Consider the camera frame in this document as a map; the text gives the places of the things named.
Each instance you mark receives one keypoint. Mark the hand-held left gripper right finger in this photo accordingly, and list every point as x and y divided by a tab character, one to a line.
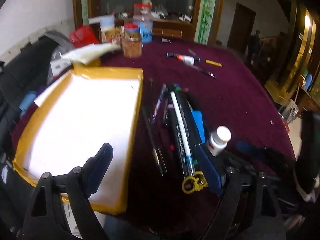
211	170

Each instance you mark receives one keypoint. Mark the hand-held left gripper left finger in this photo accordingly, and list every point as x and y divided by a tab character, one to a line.
101	165

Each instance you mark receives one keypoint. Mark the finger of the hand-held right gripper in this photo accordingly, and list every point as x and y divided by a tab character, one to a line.
243	145

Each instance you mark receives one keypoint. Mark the white pill bottle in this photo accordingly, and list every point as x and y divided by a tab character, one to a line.
219	140

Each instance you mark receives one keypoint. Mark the yellow box with white foam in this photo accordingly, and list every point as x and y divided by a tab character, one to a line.
82	135

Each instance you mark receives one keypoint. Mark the pile of pens and markers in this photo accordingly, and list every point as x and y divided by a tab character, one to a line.
175	120

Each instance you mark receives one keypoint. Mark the maroon tablecloth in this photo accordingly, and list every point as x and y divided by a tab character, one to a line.
237	100

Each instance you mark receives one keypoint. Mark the white bucket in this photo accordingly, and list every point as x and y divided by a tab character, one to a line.
292	111

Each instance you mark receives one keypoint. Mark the blue flat box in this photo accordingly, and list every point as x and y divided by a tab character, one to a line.
198	123

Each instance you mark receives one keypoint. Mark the black pen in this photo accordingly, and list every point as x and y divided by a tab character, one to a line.
206	72

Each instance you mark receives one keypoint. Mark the blue cloth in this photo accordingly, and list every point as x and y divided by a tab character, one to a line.
27	100

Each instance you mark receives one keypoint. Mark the white glue tube orange cap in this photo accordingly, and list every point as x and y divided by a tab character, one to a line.
186	59

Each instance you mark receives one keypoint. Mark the brown door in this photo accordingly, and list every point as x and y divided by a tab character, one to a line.
241	27

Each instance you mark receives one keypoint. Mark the black sofa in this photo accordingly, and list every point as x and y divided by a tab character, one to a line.
25	67

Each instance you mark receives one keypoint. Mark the brown jar with red lid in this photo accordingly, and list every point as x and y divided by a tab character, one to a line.
131	41

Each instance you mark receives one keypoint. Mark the red bag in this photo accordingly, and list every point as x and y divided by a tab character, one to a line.
82	36

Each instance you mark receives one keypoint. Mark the small black white card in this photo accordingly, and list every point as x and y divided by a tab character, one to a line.
166	40

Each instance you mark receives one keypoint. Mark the jar with pale blue lid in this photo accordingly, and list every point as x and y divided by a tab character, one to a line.
107	28

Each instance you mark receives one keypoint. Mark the bamboo painted panel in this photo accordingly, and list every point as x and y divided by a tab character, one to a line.
207	12

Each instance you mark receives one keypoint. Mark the blue snack packet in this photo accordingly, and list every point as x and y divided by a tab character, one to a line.
146	32

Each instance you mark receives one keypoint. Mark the tall clear jar red lid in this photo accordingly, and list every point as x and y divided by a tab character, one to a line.
142	13

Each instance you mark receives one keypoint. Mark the wooden framed cabinet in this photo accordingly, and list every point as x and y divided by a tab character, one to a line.
147	7

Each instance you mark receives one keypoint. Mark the golden frame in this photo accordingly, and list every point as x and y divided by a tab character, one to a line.
298	47

